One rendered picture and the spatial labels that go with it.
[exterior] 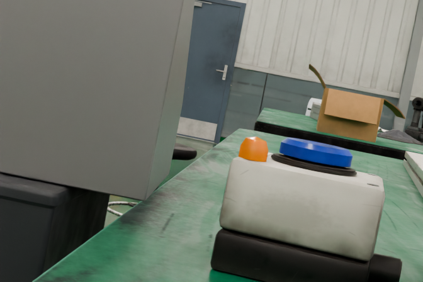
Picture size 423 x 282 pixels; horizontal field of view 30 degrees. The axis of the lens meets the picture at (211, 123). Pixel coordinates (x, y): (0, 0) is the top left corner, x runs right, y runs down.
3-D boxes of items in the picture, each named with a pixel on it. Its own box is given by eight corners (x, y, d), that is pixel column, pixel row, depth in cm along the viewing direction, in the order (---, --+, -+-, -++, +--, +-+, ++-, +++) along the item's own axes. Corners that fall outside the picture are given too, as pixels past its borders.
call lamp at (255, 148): (240, 155, 41) (245, 133, 41) (267, 161, 41) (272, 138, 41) (235, 157, 40) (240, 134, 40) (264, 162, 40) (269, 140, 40)
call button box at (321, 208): (235, 243, 48) (254, 144, 48) (393, 281, 46) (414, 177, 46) (208, 269, 40) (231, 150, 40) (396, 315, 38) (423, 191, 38)
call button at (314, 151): (279, 167, 45) (286, 134, 45) (347, 182, 45) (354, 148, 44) (270, 172, 41) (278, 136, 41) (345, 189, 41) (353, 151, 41)
